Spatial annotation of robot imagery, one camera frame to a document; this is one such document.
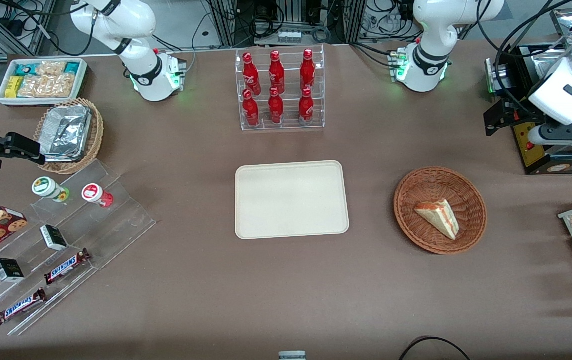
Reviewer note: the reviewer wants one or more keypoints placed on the clear acrylic stepped display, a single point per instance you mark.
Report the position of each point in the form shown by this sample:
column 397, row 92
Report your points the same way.
column 116, row 220

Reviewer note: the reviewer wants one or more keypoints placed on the red lid jar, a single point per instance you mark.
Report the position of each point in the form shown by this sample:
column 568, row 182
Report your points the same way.
column 93, row 193

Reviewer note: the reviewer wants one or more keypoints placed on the aluminium foil container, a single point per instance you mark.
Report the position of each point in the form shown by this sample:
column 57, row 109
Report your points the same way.
column 66, row 132

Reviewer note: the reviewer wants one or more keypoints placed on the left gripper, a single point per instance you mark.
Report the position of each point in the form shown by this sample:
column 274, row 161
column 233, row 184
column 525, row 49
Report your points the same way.
column 518, row 114

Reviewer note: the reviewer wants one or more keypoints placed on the yellow snack packet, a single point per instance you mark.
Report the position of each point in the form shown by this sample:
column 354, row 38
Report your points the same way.
column 13, row 87

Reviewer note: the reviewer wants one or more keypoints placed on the clear acrylic bottle rack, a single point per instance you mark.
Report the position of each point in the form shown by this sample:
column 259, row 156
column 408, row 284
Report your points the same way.
column 288, row 122

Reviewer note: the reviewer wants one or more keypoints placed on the white power strip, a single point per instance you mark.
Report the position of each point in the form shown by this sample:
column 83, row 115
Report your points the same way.
column 289, row 36

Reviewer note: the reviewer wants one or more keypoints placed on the small grey block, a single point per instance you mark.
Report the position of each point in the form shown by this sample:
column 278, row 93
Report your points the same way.
column 292, row 355

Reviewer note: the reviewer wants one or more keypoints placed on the triangle sandwich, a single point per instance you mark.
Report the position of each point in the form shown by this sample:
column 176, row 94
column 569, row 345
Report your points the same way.
column 441, row 217

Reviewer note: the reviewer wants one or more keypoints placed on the snickers bar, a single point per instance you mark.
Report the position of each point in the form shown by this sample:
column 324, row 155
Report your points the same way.
column 18, row 306
column 66, row 266

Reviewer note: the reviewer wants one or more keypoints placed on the tan wicker basket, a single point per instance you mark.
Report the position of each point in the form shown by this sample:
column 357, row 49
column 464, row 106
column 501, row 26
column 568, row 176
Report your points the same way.
column 97, row 130

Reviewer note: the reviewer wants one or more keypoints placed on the silver black device box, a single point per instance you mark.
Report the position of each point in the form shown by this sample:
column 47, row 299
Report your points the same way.
column 498, row 75

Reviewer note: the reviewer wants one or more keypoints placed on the small black box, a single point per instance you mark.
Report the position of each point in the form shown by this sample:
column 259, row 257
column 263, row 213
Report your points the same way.
column 53, row 237
column 8, row 270

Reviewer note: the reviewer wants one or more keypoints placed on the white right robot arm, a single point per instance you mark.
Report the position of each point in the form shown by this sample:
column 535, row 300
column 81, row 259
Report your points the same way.
column 136, row 20

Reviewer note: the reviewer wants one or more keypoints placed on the white snack bin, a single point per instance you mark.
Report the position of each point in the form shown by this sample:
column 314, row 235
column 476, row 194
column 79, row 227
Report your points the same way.
column 82, row 80

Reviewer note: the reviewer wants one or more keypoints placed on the green lid jar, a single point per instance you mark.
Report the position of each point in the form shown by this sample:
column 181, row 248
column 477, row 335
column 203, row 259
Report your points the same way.
column 46, row 187

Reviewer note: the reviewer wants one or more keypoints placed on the red cola bottle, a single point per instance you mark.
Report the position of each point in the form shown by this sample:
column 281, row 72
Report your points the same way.
column 251, row 110
column 276, row 107
column 276, row 75
column 251, row 75
column 306, row 107
column 307, row 72

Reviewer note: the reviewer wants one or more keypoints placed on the brown round wicker basket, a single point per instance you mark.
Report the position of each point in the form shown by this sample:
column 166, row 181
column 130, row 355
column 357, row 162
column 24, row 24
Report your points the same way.
column 411, row 220

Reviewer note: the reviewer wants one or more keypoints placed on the teal snack packet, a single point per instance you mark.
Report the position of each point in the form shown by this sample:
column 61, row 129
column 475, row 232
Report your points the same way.
column 72, row 67
column 25, row 69

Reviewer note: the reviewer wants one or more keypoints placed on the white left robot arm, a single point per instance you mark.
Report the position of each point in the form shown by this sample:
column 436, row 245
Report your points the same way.
column 431, row 30

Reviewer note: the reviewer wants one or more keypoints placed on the cream plastic tray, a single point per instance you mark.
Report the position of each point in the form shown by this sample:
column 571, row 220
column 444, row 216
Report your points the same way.
column 291, row 200

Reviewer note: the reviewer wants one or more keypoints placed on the clear cracker bag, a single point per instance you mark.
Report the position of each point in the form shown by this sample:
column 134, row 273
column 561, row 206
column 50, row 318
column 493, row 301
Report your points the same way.
column 51, row 68
column 33, row 86
column 61, row 85

